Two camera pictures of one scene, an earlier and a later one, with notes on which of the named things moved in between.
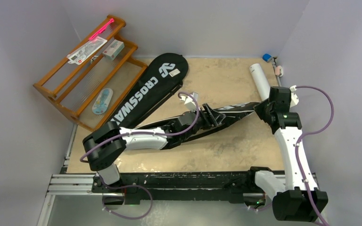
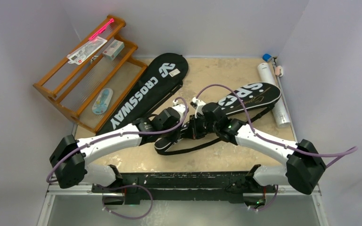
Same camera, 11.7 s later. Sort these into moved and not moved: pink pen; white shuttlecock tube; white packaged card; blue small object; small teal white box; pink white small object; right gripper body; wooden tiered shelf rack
Moved: right gripper body; white shuttlecock tube
Not moved: wooden tiered shelf rack; pink pen; white packaged card; blue small object; pink white small object; small teal white box
